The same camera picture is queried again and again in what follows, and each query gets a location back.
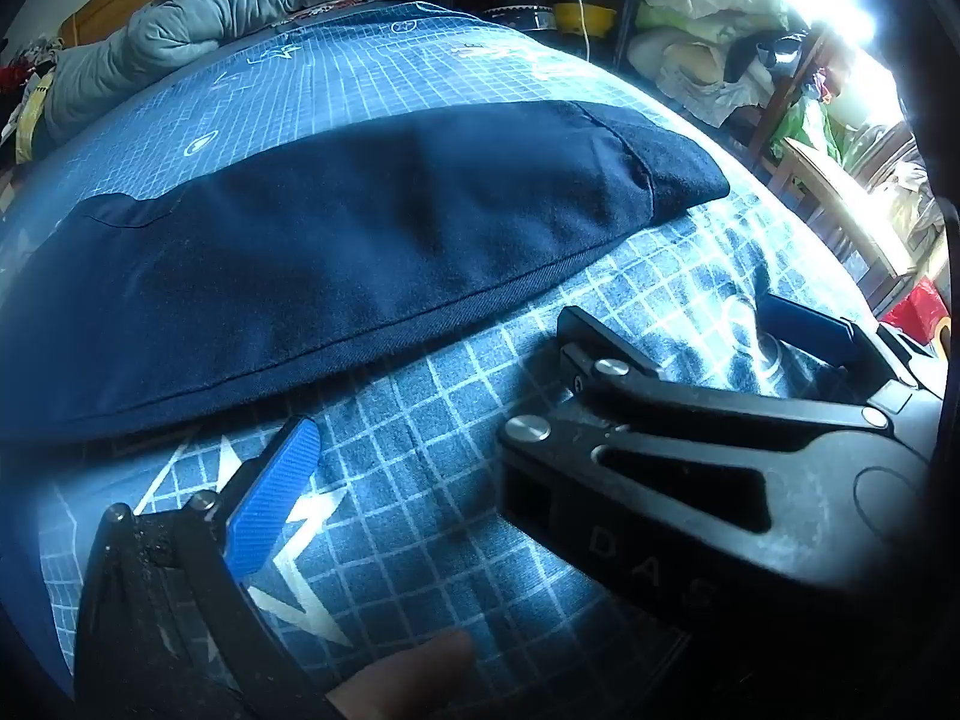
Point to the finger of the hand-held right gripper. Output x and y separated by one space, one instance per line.
675 420
802 319

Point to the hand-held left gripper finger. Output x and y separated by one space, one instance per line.
274 495

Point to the dark navy pants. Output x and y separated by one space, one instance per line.
375 255

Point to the pile of clothes and bags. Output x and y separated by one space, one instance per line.
690 71

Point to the pile of mixed clothes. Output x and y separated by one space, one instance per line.
26 64

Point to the person's left hand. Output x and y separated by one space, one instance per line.
405 679

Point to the red bag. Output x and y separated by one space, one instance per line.
919 307

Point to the wooden chair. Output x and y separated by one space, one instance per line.
840 195

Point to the green plastic bag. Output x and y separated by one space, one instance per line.
806 127

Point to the blue grid printed bedsheet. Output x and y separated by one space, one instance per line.
465 465

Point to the round patterned tin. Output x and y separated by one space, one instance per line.
517 19

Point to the yellow cloth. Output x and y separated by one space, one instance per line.
34 120

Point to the grey quilt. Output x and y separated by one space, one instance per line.
187 22

